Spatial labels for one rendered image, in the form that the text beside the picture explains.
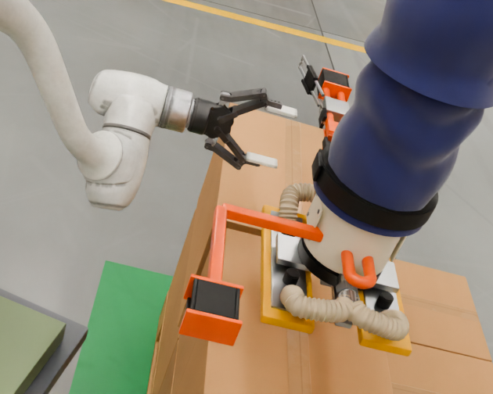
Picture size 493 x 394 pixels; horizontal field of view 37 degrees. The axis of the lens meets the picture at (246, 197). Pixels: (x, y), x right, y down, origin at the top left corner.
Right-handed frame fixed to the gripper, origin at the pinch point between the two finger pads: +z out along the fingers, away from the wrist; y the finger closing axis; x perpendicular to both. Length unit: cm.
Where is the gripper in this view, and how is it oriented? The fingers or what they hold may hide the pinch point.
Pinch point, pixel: (281, 137)
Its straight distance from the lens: 162.2
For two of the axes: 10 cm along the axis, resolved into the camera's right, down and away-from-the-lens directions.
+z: 9.6, 2.4, 1.5
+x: -0.2, 5.9, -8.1
